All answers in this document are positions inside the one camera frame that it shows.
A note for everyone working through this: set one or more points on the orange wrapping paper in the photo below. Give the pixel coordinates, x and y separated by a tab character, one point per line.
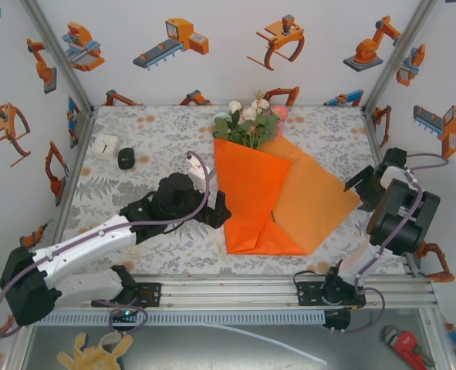
250	185

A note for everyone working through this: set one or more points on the light blue fake flower stem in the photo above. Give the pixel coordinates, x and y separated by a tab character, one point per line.
221	116

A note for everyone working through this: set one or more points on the cream fake flower stem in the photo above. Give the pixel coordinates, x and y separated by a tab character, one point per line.
249	113

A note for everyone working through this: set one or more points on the white fake flower stem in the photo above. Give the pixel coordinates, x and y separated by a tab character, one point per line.
234	106

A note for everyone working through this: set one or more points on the peach fake flower stem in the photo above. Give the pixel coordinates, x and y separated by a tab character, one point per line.
261	103

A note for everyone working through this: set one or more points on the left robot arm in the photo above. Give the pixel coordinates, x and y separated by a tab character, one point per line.
88	243

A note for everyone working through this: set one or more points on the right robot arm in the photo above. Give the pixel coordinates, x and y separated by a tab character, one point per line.
401	216

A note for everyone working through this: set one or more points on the black computer mouse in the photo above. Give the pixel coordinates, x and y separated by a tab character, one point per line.
126	158

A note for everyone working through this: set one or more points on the floral patterned tablecloth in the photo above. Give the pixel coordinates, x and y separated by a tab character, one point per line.
154	127

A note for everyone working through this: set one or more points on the white square alarm clock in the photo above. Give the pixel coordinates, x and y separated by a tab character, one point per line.
106	146

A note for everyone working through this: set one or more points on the small circuit board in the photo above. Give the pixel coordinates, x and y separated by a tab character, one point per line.
124	314

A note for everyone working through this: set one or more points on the red pipe wrench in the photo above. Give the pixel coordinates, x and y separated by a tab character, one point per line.
407	343

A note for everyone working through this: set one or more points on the white plastic strip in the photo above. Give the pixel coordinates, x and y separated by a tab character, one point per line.
312	356

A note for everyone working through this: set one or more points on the yellow glove-shaped cloth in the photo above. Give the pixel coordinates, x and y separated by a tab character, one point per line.
92	356

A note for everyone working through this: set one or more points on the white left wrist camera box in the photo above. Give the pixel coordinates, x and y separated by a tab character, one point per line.
198	175

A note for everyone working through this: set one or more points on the aluminium side rail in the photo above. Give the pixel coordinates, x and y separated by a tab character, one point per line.
371	135
68	192

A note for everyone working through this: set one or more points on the wide aluminium frame rail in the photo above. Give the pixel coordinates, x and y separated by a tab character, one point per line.
227	297

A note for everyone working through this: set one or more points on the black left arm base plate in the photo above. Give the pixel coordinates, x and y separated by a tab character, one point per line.
152	293

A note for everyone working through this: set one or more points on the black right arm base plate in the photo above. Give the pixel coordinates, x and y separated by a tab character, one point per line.
306	294

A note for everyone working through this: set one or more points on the aluminium frame post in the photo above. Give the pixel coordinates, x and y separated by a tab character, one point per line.
55	50
401	50

